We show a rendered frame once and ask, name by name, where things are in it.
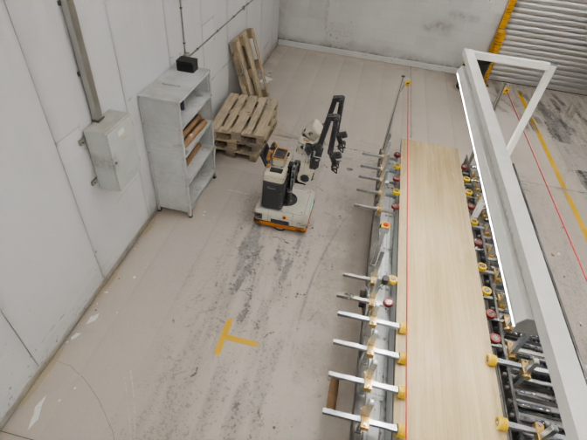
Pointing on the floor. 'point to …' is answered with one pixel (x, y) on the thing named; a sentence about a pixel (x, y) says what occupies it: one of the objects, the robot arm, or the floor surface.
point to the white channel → (570, 398)
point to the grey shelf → (196, 101)
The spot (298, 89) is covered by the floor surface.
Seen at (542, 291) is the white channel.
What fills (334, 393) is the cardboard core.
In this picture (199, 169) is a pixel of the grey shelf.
